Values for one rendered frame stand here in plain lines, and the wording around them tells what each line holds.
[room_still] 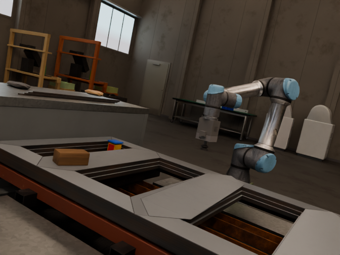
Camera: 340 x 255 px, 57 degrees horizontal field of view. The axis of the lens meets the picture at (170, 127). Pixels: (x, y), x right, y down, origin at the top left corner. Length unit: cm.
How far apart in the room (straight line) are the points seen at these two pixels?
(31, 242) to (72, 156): 39
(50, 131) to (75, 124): 16
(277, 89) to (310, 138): 832
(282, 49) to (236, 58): 160
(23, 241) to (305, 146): 953
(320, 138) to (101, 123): 865
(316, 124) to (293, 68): 219
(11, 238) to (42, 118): 77
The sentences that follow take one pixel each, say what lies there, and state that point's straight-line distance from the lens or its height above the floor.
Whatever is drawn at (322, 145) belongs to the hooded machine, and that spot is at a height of 47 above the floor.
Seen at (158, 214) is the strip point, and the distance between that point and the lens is 93.
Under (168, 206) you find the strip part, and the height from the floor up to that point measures 87.
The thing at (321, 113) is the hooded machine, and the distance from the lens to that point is 1011.
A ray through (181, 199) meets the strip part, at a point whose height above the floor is 87.
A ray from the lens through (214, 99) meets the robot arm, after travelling 149.
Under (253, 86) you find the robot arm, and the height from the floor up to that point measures 133.
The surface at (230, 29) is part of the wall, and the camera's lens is 1208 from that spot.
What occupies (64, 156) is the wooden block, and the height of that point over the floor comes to 90.
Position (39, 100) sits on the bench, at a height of 105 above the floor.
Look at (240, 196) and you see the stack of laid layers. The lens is 142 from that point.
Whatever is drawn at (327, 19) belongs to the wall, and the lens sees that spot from 1146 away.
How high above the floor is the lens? 123
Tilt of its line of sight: 7 degrees down
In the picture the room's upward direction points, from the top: 12 degrees clockwise
